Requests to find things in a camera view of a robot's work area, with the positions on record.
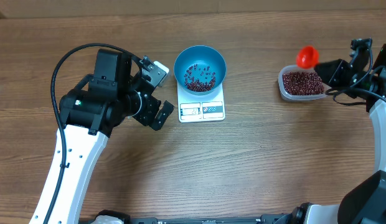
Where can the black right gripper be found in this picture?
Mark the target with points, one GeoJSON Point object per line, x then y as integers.
{"type": "Point", "coordinates": [336, 70]}

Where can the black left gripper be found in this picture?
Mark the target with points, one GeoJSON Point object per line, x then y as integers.
{"type": "Point", "coordinates": [152, 105]}

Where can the red measuring scoop blue handle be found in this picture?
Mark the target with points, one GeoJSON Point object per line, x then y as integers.
{"type": "Point", "coordinates": [307, 57]}

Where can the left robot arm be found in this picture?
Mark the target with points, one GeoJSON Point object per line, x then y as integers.
{"type": "Point", "coordinates": [121, 86]}

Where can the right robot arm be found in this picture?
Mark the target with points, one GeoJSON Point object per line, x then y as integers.
{"type": "Point", "coordinates": [367, 202]}

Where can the white digital kitchen scale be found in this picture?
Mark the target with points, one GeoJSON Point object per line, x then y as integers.
{"type": "Point", "coordinates": [200, 108]}

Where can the red beans in bowl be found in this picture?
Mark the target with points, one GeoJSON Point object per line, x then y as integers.
{"type": "Point", "coordinates": [199, 78]}

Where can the blue bowl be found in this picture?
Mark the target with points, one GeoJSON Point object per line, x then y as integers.
{"type": "Point", "coordinates": [203, 55]}

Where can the red adzuki beans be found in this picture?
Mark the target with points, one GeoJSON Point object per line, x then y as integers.
{"type": "Point", "coordinates": [303, 83]}

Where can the clear plastic container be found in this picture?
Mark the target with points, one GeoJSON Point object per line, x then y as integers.
{"type": "Point", "coordinates": [297, 98]}

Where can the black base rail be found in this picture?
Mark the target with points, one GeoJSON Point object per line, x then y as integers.
{"type": "Point", "coordinates": [108, 216]}

